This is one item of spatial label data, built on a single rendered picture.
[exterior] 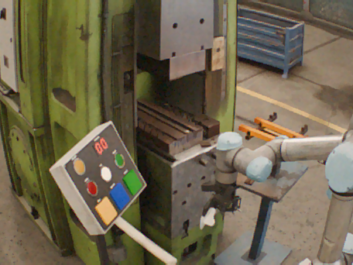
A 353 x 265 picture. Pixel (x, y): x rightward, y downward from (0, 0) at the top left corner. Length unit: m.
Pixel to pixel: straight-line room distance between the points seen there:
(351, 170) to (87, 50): 1.11
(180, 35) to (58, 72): 0.64
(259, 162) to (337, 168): 0.34
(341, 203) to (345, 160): 0.14
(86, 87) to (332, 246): 1.14
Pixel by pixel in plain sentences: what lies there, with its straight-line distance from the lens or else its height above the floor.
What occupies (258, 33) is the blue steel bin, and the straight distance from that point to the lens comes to 5.67.
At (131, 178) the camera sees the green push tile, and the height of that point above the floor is 1.02.
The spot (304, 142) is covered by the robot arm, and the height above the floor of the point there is 1.32.
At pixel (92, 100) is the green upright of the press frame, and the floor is 1.22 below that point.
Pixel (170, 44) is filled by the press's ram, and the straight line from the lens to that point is 1.74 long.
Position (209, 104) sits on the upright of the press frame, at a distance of 2.23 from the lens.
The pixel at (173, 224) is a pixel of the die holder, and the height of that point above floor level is 0.58.
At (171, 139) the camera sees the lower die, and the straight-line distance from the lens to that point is 1.95.
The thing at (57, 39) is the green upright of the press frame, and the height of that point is 1.42.
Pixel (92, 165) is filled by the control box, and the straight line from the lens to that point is 1.50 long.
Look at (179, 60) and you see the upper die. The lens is 1.79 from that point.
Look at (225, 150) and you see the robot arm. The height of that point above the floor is 1.26.
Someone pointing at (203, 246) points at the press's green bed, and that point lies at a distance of 2.54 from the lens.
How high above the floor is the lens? 1.94
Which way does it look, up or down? 28 degrees down
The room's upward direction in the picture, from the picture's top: 1 degrees clockwise
